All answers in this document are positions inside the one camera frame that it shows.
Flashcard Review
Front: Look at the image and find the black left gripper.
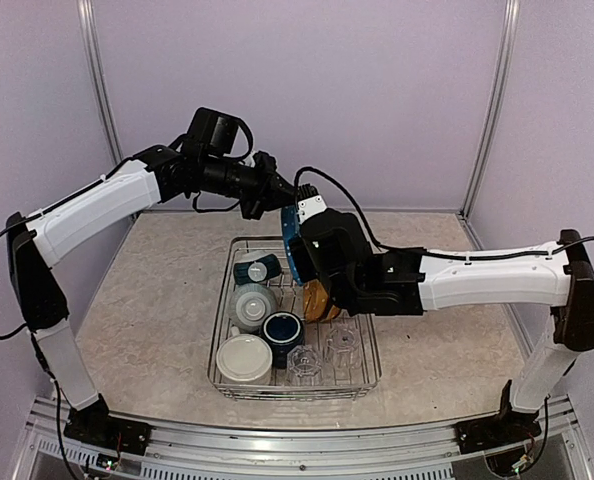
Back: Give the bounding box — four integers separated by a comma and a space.
201, 149, 305, 219

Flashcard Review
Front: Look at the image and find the blue polka dot plate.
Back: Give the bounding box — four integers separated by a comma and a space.
280, 205, 303, 286

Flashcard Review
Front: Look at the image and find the yellow polka dot plate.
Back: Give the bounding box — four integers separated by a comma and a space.
324, 305, 342, 321
303, 280, 334, 323

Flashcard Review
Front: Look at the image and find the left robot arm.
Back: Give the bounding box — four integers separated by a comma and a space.
6, 145, 294, 445

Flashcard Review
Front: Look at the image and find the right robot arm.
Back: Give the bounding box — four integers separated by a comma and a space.
281, 198, 594, 444

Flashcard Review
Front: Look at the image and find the teal white ceramic bowl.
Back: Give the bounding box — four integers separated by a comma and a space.
233, 250, 282, 286

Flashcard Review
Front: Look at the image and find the dark blue mug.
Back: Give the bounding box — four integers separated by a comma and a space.
260, 311, 305, 369

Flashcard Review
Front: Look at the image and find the clear glass right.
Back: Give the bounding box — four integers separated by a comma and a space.
324, 325, 361, 370

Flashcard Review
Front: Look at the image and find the clear glass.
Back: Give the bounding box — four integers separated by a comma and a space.
287, 345, 323, 387
324, 325, 361, 370

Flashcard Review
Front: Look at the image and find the grey striped ceramic bowl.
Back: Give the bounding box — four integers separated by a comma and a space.
228, 283, 279, 333

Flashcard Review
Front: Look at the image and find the clear glass left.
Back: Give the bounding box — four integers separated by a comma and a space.
287, 345, 323, 387

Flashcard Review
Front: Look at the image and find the white ceramic mug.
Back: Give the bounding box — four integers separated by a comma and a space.
216, 326, 273, 386

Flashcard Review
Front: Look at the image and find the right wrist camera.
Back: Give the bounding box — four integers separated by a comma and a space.
296, 184, 327, 225

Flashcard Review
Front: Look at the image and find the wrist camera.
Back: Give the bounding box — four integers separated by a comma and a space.
296, 184, 327, 225
184, 107, 243, 157

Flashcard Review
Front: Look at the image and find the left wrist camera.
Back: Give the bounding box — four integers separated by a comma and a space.
184, 107, 243, 157

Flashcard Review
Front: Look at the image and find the metal wire dish rack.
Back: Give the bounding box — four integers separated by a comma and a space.
208, 236, 381, 401

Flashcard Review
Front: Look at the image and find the aluminium front rail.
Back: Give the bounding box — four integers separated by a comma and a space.
9, 398, 593, 479

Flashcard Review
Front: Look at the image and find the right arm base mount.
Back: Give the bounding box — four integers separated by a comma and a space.
454, 380, 542, 454

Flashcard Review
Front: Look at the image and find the left aluminium corner post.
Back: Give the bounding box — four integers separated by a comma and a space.
77, 0, 123, 164

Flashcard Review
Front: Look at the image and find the aluminium corner post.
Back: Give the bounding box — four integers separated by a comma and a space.
77, 0, 123, 164
460, 0, 521, 223

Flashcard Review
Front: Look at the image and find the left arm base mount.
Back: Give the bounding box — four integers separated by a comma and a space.
64, 394, 152, 456

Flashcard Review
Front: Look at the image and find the right aluminium corner post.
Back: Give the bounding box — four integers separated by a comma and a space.
460, 0, 521, 223

